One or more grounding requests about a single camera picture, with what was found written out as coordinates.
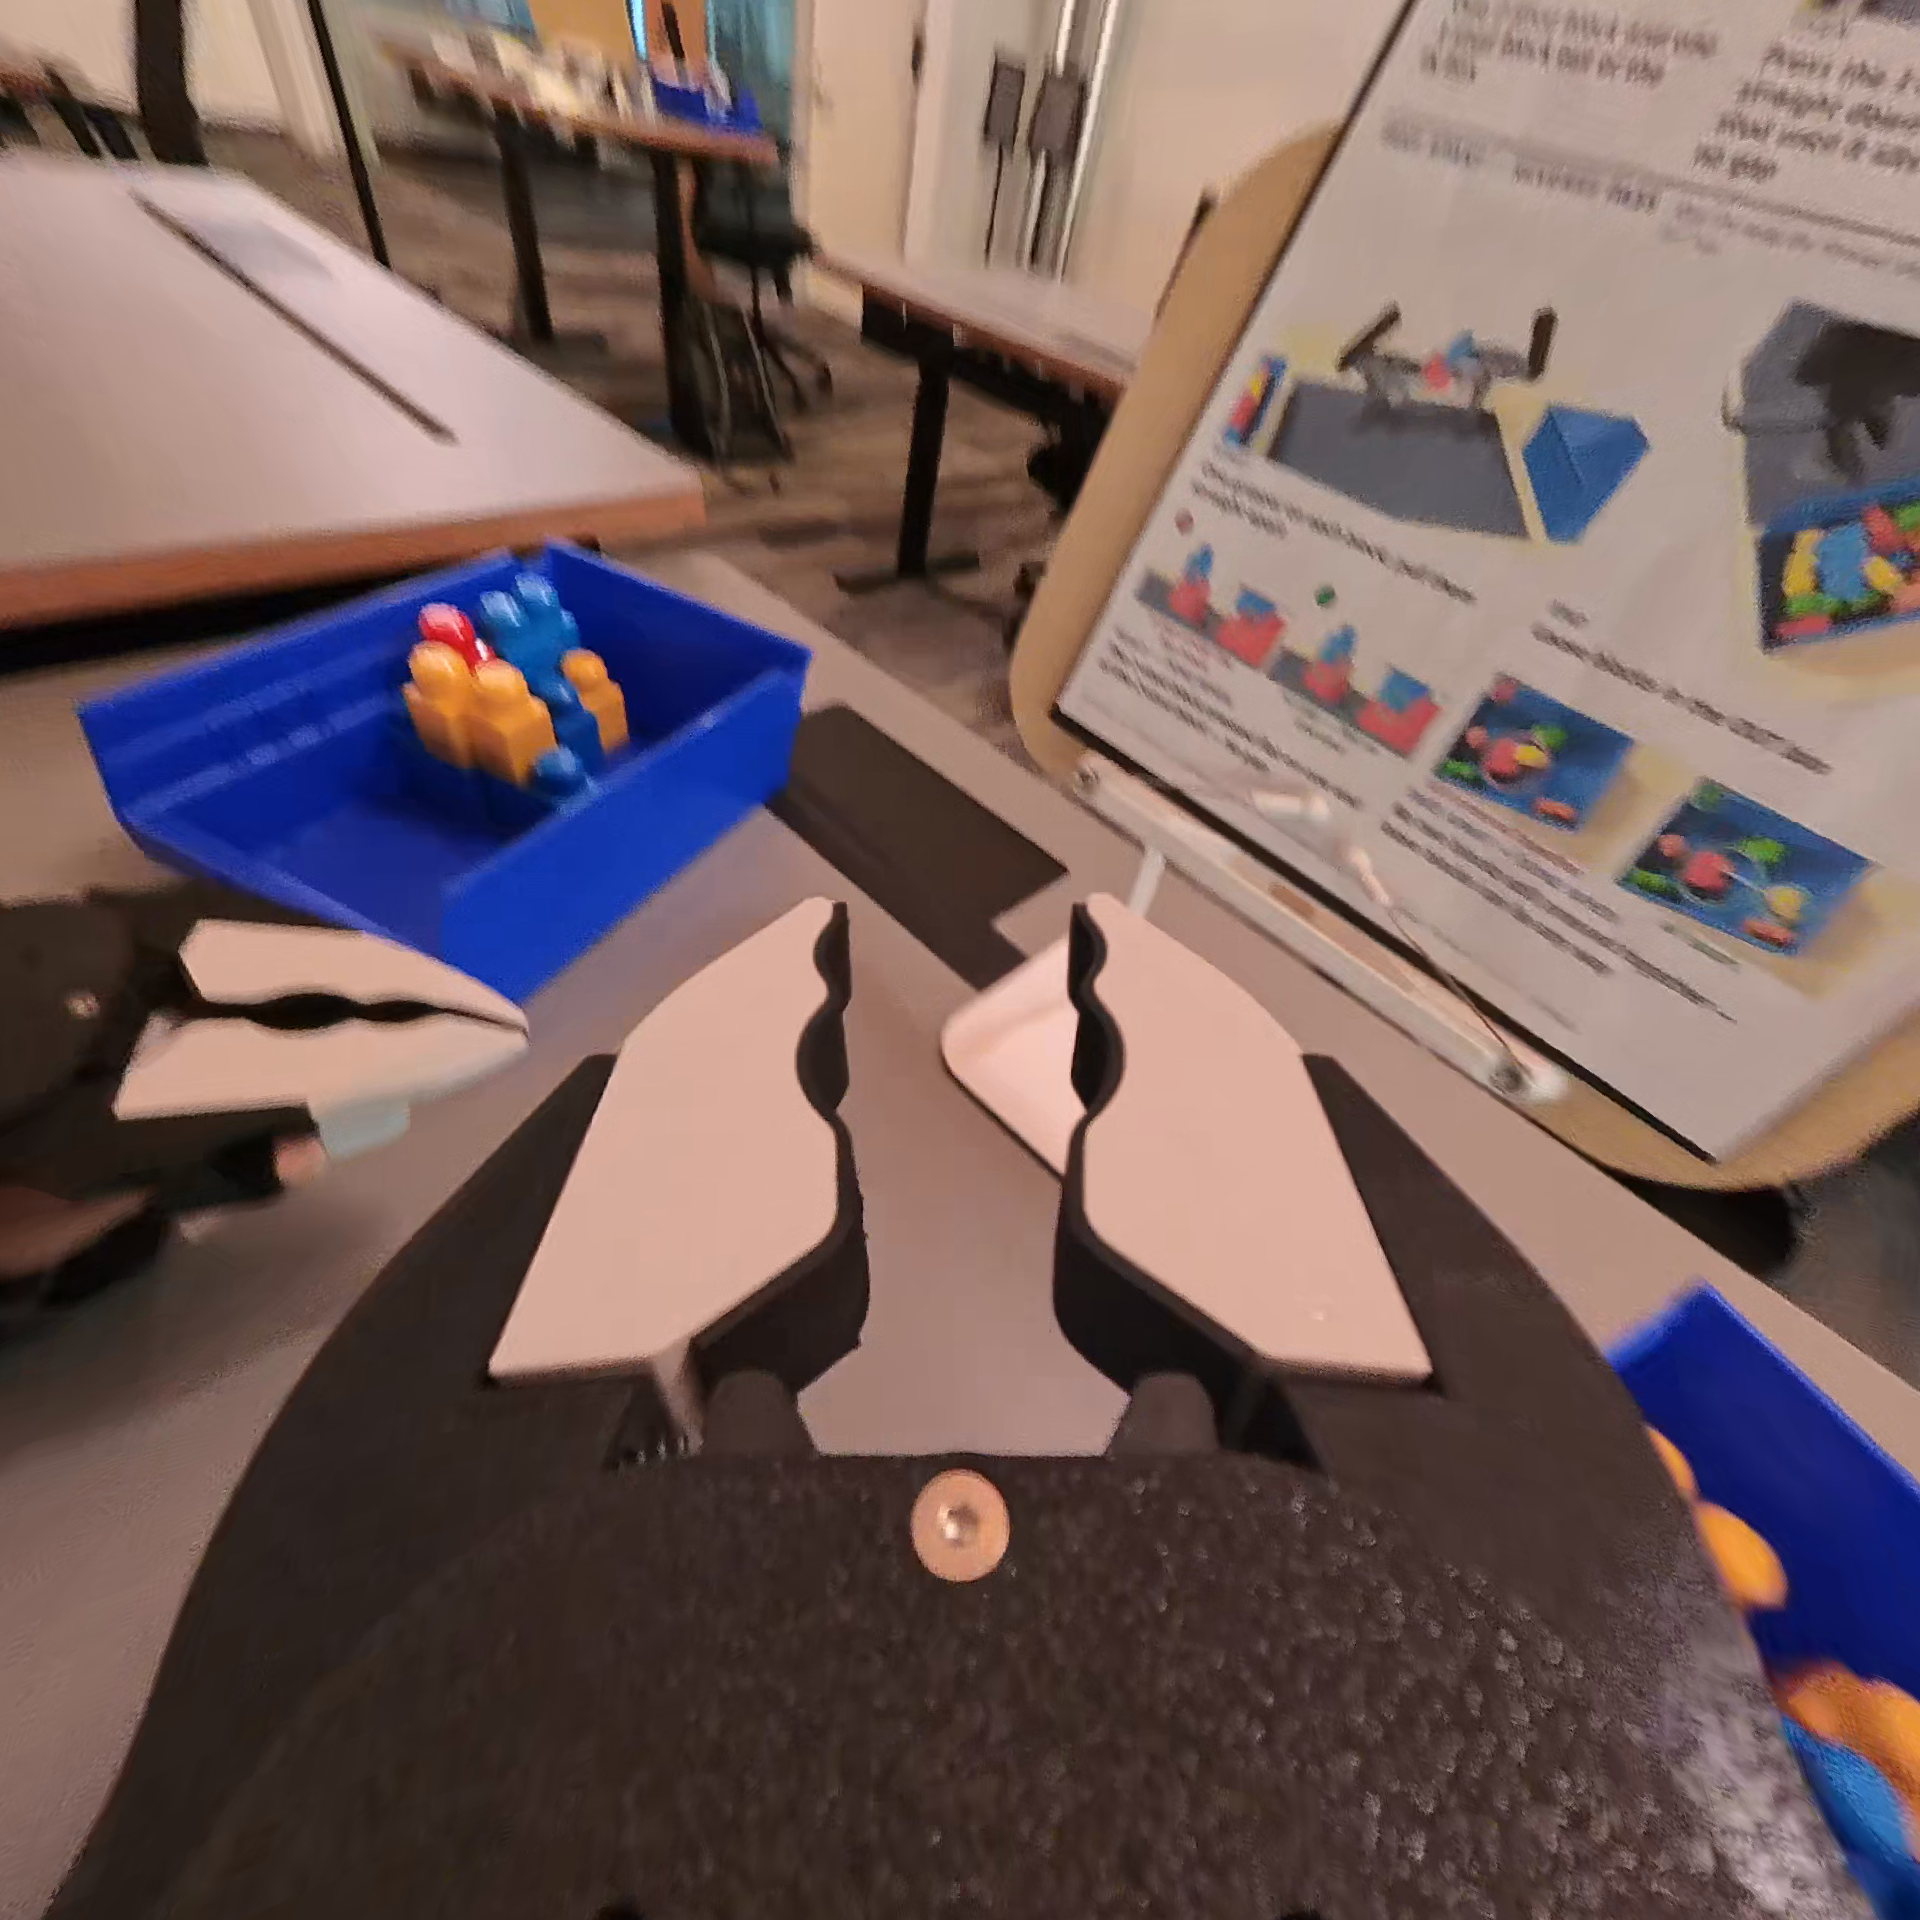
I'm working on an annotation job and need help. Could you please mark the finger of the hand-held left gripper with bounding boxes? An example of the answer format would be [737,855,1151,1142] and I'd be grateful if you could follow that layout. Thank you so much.
[108,1004,530,1164]
[177,914,534,1035]

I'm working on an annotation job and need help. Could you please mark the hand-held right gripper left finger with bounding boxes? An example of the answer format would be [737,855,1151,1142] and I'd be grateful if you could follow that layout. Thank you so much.
[485,897,872,1454]

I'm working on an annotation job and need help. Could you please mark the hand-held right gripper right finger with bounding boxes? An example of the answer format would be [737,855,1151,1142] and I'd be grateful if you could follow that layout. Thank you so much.
[1054,892,1435,1395]

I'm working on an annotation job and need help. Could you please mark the blue object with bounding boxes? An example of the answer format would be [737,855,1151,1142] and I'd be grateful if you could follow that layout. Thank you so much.
[79,541,813,1004]

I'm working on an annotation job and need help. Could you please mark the group of assorted toy blocks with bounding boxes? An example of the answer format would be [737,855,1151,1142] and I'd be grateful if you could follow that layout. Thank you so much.
[402,571,633,821]

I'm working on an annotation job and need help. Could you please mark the blue plastic bin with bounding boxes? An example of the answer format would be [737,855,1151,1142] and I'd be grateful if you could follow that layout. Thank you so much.
[1604,1283,1920,1920]

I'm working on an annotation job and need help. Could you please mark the blue single-stud block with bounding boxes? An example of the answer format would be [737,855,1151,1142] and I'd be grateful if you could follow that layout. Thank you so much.
[1792,1724,1920,1915]

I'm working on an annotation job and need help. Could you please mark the person's left hand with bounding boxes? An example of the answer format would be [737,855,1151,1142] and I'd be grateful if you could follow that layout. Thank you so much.
[0,1135,330,1285]

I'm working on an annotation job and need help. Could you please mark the white document stand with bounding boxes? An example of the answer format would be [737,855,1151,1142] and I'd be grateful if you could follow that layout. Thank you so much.
[940,0,1920,1198]

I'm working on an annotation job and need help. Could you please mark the grey wood-edged desk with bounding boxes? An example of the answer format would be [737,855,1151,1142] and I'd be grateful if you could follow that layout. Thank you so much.
[0,157,708,630]
[816,246,1151,591]
[382,37,782,452]

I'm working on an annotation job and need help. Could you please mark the black floor lamp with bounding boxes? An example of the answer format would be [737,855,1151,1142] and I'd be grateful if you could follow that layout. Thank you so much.
[304,0,396,273]

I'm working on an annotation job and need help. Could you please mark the black office chair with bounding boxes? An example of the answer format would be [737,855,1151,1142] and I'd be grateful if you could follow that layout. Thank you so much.
[686,157,839,460]

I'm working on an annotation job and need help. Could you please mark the black sign stand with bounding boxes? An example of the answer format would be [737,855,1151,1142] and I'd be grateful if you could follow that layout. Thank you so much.
[1027,66,1093,281]
[979,48,1032,273]

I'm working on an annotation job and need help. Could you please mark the black post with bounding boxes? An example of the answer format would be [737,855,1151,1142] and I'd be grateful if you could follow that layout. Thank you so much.
[132,0,210,168]

